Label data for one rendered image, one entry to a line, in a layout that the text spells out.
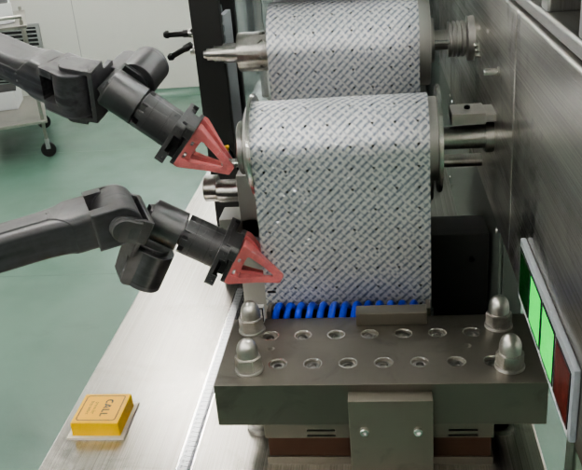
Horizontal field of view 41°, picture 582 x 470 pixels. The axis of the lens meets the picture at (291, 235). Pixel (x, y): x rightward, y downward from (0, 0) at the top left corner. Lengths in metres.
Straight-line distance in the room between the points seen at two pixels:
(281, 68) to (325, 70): 0.07
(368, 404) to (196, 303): 0.57
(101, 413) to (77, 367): 1.92
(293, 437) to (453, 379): 0.22
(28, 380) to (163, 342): 1.77
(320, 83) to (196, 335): 0.47
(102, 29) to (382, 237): 6.05
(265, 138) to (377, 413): 0.38
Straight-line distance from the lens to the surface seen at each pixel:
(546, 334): 0.75
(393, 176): 1.05
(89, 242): 1.06
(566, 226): 0.69
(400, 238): 1.08
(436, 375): 0.98
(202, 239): 1.08
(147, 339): 1.36
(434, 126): 1.04
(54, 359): 3.17
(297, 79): 1.26
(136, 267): 1.12
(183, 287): 1.51
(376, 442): 0.99
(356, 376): 0.98
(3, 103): 6.05
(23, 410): 2.93
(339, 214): 1.07
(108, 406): 1.18
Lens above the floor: 1.58
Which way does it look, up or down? 24 degrees down
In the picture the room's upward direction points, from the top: 5 degrees counter-clockwise
